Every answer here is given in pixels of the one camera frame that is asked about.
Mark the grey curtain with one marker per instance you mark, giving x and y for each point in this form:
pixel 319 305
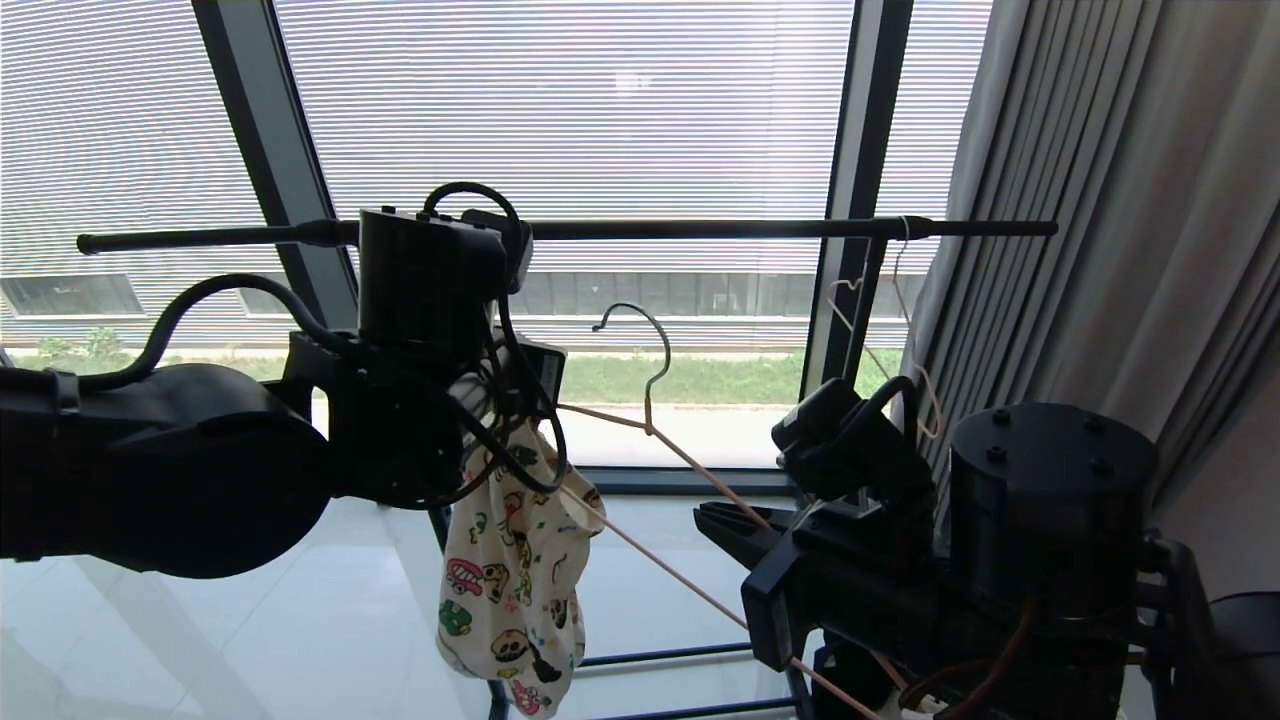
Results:
pixel 1150 200

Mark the cream printed garment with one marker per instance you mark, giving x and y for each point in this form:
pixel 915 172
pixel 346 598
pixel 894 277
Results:
pixel 510 600

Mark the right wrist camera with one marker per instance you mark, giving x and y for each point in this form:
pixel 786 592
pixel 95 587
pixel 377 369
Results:
pixel 820 430

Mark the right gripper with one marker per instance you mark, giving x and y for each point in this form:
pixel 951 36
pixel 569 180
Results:
pixel 850 590

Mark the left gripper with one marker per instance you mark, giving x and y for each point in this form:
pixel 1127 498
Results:
pixel 540 375

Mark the window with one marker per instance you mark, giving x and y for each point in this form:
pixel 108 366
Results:
pixel 650 100

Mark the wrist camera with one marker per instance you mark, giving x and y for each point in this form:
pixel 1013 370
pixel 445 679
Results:
pixel 518 250
pixel 820 430

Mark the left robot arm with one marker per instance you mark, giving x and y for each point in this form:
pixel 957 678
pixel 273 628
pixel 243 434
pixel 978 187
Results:
pixel 150 470

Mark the pink clothes hanger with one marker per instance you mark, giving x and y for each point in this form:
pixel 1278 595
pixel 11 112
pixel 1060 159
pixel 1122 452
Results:
pixel 700 471
pixel 932 420

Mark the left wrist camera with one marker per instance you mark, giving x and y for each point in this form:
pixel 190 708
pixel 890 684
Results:
pixel 518 250

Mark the black clothes rack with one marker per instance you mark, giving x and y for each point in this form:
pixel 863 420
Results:
pixel 700 229

